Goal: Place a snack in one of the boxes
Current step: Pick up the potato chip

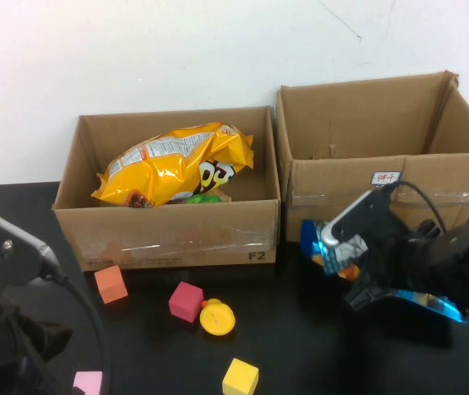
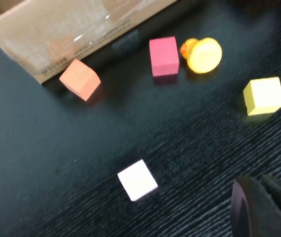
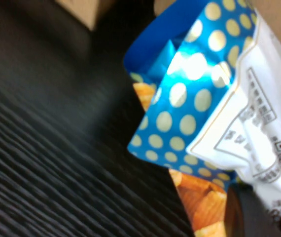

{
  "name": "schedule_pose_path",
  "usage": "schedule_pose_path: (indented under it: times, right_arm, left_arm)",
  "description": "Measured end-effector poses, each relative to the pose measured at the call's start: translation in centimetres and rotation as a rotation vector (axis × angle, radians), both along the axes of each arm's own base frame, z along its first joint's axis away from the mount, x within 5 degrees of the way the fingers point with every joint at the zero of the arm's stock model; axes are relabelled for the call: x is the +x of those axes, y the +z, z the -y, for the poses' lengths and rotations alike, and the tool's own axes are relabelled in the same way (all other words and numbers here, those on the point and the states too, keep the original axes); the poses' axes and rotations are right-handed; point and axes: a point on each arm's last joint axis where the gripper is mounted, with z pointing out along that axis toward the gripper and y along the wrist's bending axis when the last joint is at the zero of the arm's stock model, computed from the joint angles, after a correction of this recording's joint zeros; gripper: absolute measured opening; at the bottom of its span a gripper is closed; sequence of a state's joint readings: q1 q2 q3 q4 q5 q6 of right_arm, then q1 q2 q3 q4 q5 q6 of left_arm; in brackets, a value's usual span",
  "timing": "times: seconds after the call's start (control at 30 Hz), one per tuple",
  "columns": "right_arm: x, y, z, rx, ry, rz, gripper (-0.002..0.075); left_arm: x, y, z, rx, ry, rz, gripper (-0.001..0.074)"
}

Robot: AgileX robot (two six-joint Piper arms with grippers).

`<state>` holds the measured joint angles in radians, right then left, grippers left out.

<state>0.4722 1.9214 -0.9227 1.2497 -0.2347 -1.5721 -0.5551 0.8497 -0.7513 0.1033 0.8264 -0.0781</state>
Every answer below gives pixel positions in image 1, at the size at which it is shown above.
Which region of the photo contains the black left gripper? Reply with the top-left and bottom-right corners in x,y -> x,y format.
0,283 -> 74,395

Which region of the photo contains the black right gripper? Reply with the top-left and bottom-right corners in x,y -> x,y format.
344,213 -> 429,313

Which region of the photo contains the blue Vikar shrimp chip bag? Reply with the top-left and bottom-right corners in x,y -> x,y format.
300,219 -> 468,325

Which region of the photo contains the green snack packet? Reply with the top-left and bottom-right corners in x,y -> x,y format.
184,193 -> 224,205

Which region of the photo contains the pink foam cube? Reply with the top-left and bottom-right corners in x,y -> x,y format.
72,370 -> 104,395

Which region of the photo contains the white blue-bordered label sticker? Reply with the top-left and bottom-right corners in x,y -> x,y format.
370,170 -> 402,187

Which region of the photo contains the orange foam cube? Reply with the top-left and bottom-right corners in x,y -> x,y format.
94,264 -> 129,304

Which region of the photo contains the yellow foam cube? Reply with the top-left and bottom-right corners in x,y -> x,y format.
221,357 -> 260,395

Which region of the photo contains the yellow rubber duck toy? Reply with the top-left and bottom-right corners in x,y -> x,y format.
199,298 -> 236,337

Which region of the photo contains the cardboard box with white label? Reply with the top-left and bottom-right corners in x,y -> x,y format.
276,70 -> 469,244

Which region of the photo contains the magenta foam cube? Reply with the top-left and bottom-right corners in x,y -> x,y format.
168,281 -> 205,323

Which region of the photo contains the cardboard box printed F2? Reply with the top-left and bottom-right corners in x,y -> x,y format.
52,105 -> 281,272

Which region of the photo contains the yellow chip bag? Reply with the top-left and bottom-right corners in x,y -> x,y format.
91,121 -> 255,209

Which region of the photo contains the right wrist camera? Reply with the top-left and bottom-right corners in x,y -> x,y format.
320,188 -> 400,249

